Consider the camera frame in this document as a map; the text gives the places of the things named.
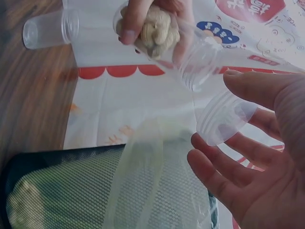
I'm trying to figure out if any translucent yellowish plastic bag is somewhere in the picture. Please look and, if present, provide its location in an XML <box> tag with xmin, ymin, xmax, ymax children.
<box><xmin>106</xmin><ymin>118</ymin><xmax>200</xmax><ymax>229</ymax></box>

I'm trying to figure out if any clear plastic cup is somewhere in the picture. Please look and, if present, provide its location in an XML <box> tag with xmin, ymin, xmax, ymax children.
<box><xmin>112</xmin><ymin>4</ymin><xmax>225</xmax><ymax>93</ymax></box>
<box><xmin>195</xmin><ymin>90</ymin><xmax>258</xmax><ymax>146</ymax></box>
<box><xmin>22</xmin><ymin>10</ymin><xmax>80</xmax><ymax>50</ymax></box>

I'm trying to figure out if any pile of peanuts in shell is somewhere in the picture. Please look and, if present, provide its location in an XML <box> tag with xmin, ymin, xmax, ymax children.
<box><xmin>116</xmin><ymin>6</ymin><xmax>177</xmax><ymax>62</ymax></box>

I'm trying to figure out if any person's right hand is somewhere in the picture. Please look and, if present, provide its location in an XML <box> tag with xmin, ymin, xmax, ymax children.
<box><xmin>187</xmin><ymin>70</ymin><xmax>305</xmax><ymax>229</ymax></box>

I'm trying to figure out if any white printed plastic sheet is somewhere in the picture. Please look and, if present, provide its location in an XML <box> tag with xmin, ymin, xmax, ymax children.
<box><xmin>61</xmin><ymin>0</ymin><xmax>305</xmax><ymax>229</ymax></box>

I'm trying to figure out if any person's left hand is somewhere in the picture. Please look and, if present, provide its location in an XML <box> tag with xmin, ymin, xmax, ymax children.
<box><xmin>120</xmin><ymin>0</ymin><xmax>192</xmax><ymax>46</ymax></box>

